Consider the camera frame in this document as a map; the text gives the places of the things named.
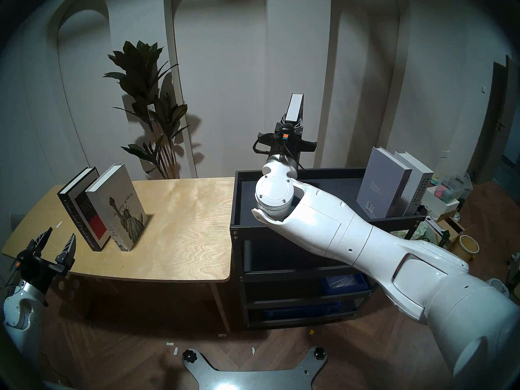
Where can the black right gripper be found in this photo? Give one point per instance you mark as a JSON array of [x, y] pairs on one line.
[[296, 147]]

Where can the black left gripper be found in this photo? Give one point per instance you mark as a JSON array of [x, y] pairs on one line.
[[40, 275]]

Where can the black Fashion book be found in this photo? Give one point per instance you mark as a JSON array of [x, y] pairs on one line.
[[293, 109]]

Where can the grey Statue of Liberty book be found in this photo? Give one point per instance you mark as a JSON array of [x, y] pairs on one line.
[[122, 206]]

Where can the grey Discontent book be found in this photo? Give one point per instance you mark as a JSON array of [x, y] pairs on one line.
[[378, 182]]

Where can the white Design Hotels Yearbook book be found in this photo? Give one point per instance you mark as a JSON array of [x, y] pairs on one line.
[[420, 186]]

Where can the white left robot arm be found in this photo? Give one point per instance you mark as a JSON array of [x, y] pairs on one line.
[[18, 312]]

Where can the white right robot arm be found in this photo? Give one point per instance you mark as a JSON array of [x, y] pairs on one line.
[[365, 239]]

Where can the black three-tier shelf cart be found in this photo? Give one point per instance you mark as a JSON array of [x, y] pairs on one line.
[[252, 239]]

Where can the black Crime and Punishment book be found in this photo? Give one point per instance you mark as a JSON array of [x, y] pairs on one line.
[[81, 214]]

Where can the light wooden table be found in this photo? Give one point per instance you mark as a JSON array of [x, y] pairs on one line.
[[183, 239]]

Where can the tall dark green plant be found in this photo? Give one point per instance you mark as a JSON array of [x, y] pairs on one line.
[[138, 68]]

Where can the blue plastic bin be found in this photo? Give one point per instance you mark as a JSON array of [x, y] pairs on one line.
[[343, 283]]

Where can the light green plastic bag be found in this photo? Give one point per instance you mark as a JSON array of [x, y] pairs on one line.
[[420, 230]]

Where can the black base knob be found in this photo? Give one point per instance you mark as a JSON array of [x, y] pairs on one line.
[[320, 353], [189, 356]]

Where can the clear plastic storage container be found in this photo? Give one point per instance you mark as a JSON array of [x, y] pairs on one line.
[[453, 188]]

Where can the green and white carton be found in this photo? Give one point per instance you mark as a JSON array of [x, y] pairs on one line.
[[436, 230]]

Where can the brown cardboard box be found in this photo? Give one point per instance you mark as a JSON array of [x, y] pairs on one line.
[[455, 227]]

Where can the dark grey door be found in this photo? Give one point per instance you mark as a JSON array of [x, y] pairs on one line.
[[497, 121]]

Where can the beige round bucket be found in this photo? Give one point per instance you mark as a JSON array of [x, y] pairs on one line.
[[470, 243]]

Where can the white bin with bag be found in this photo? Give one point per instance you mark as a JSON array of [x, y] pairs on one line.
[[499, 285]]

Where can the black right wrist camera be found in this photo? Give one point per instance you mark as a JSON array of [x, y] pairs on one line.
[[285, 129]]

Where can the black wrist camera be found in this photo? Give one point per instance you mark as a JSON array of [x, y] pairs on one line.
[[17, 263], [285, 129]]

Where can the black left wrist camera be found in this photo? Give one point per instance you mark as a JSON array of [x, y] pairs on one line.
[[17, 263]]

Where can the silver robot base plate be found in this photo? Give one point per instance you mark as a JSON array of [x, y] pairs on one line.
[[252, 379]]

